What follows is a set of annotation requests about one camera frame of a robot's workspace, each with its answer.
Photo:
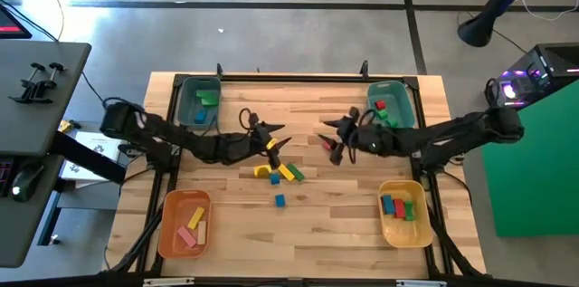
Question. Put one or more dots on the table edge clamp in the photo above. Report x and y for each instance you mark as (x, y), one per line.
(219, 69)
(364, 67)

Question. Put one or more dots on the black keyboard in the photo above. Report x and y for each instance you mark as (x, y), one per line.
(3, 178)

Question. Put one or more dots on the small red cube block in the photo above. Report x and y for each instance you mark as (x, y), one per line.
(380, 105)

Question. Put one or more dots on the dark monitor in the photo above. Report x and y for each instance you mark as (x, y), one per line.
(11, 22)

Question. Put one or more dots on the orange plastic bin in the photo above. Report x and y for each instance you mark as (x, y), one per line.
(174, 214)

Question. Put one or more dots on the small blue cube block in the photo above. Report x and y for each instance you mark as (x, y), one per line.
(275, 178)
(280, 200)

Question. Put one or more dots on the blue rectangular block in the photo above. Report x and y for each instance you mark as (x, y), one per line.
(388, 204)

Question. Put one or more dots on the green rectangular block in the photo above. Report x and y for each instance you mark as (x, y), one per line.
(409, 211)

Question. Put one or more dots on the grey plastic bin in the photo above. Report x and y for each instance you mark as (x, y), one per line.
(212, 117)

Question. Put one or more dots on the yellow arch block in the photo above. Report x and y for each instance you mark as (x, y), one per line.
(262, 167)

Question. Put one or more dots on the red wedge block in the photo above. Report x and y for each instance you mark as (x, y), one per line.
(325, 146)

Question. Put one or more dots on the green arch block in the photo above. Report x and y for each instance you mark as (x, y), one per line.
(208, 97)

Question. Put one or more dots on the small yellow item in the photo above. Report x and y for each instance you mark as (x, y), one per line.
(66, 126)

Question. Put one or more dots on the teal plastic bin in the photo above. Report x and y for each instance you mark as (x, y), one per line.
(402, 106)

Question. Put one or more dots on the blue half-cylinder block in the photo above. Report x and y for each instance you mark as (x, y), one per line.
(201, 116)

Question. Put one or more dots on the small green block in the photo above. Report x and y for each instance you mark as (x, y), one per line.
(392, 122)
(382, 114)

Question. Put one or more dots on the long natural wood block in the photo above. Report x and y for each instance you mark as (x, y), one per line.
(202, 232)

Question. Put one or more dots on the white paper sheets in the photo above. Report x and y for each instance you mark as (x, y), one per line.
(97, 142)

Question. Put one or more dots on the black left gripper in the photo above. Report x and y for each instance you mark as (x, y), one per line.
(255, 144)

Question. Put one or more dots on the grey desk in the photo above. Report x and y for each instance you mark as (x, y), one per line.
(27, 133)

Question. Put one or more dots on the silver hinge plate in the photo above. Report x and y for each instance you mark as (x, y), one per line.
(167, 281)
(420, 283)

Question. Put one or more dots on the black computer mouse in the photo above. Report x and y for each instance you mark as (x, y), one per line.
(26, 183)

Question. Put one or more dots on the black support beam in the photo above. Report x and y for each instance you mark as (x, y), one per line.
(90, 162)

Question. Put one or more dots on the red rectangular block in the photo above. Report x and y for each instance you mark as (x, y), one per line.
(399, 208)

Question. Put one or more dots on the green panel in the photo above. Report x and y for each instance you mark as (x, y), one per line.
(534, 165)

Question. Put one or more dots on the black aluminium table frame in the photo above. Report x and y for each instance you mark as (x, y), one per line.
(294, 78)

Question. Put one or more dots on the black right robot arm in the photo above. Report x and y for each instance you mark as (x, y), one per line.
(452, 135)

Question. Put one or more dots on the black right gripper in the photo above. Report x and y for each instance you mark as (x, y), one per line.
(366, 140)

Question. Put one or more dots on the long yellow block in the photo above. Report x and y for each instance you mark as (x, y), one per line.
(285, 173)
(196, 218)

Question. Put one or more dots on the black computer case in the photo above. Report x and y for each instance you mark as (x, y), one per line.
(552, 69)

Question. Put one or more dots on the small yellow block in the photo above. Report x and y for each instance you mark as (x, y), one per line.
(271, 144)

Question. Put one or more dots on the black desk clamp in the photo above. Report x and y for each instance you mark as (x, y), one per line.
(31, 85)
(52, 79)

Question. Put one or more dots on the yellow plastic bin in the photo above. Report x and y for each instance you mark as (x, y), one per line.
(407, 232)

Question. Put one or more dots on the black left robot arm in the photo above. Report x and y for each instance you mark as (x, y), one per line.
(149, 128)

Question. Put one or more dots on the tall black column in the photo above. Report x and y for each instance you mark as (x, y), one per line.
(502, 2)

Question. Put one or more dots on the long pink block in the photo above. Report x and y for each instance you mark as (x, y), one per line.
(186, 236)

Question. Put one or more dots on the long green block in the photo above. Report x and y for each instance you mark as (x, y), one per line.
(296, 171)

